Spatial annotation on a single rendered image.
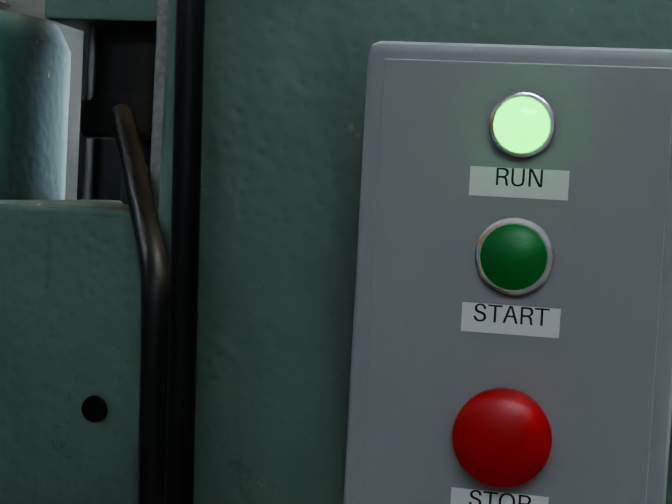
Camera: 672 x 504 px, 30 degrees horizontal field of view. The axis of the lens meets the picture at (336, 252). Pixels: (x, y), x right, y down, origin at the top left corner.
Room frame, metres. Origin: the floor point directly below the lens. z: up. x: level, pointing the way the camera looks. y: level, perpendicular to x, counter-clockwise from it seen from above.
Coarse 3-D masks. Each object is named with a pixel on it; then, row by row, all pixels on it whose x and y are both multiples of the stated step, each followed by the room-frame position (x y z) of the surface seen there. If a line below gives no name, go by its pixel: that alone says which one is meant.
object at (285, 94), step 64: (256, 0) 0.46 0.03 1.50; (320, 0) 0.46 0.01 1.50; (384, 0) 0.45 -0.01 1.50; (448, 0) 0.45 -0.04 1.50; (512, 0) 0.45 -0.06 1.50; (576, 0) 0.44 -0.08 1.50; (640, 0) 0.44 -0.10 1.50; (256, 64) 0.46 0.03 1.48; (320, 64) 0.46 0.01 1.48; (256, 128) 0.46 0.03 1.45; (320, 128) 0.46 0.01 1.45; (256, 192) 0.46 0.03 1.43; (320, 192) 0.46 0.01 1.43; (256, 256) 0.46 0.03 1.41; (320, 256) 0.46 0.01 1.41; (256, 320) 0.46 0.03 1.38; (320, 320) 0.46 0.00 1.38; (256, 384) 0.46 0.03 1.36; (320, 384) 0.46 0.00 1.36; (256, 448) 0.46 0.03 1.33; (320, 448) 0.46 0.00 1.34
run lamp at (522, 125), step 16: (512, 96) 0.38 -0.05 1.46; (528, 96) 0.38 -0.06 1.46; (496, 112) 0.38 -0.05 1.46; (512, 112) 0.38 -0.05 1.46; (528, 112) 0.38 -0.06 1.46; (544, 112) 0.38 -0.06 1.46; (496, 128) 0.38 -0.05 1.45; (512, 128) 0.38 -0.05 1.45; (528, 128) 0.38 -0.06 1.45; (544, 128) 0.38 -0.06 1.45; (496, 144) 0.38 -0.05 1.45; (512, 144) 0.38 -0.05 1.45; (528, 144) 0.38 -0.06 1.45; (544, 144) 0.38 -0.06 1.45
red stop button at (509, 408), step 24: (480, 408) 0.38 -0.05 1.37; (504, 408) 0.37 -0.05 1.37; (528, 408) 0.37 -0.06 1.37; (456, 432) 0.38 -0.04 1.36; (480, 432) 0.37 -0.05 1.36; (504, 432) 0.37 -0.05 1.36; (528, 432) 0.37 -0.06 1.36; (456, 456) 0.38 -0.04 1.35; (480, 456) 0.37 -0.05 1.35; (504, 456) 0.37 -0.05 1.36; (528, 456) 0.37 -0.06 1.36; (480, 480) 0.38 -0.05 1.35; (504, 480) 0.37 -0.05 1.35; (528, 480) 0.37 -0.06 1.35
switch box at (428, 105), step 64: (384, 64) 0.39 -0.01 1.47; (448, 64) 0.39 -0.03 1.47; (512, 64) 0.38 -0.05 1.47; (576, 64) 0.38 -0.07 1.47; (640, 64) 0.38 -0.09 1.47; (384, 128) 0.39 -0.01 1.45; (448, 128) 0.39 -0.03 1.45; (576, 128) 0.38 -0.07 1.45; (640, 128) 0.38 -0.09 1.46; (384, 192) 0.39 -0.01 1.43; (448, 192) 0.39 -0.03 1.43; (576, 192) 0.38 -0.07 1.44; (640, 192) 0.38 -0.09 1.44; (384, 256) 0.39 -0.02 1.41; (448, 256) 0.39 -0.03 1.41; (576, 256) 0.38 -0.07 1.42; (640, 256) 0.38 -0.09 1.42; (384, 320) 0.39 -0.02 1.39; (448, 320) 0.39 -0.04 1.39; (576, 320) 0.38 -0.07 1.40; (640, 320) 0.38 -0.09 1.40; (384, 384) 0.39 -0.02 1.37; (448, 384) 0.39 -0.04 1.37; (512, 384) 0.38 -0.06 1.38; (576, 384) 0.38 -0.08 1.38; (640, 384) 0.38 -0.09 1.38; (384, 448) 0.39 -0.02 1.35; (448, 448) 0.39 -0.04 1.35; (576, 448) 0.38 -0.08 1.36; (640, 448) 0.38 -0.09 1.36
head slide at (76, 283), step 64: (0, 256) 0.53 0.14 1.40; (64, 256) 0.52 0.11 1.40; (128, 256) 0.52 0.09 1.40; (0, 320) 0.53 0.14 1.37; (64, 320) 0.52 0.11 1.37; (128, 320) 0.52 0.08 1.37; (0, 384) 0.53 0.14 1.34; (64, 384) 0.52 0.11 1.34; (128, 384) 0.52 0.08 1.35; (0, 448) 0.53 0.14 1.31; (64, 448) 0.52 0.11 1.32; (128, 448) 0.52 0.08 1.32
